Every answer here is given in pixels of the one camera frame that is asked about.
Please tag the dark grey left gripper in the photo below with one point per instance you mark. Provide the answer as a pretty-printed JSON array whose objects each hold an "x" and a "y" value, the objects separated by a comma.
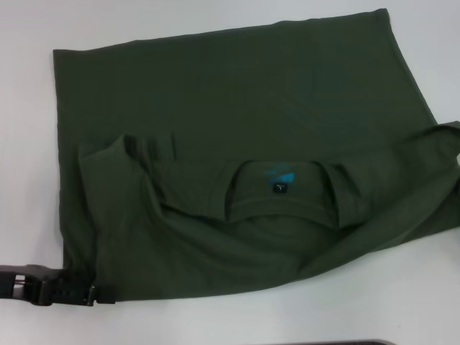
[{"x": 21, "y": 282}]

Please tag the dark green FREE t-shirt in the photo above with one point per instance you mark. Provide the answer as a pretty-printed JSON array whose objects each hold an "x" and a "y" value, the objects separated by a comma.
[{"x": 233, "y": 143}]

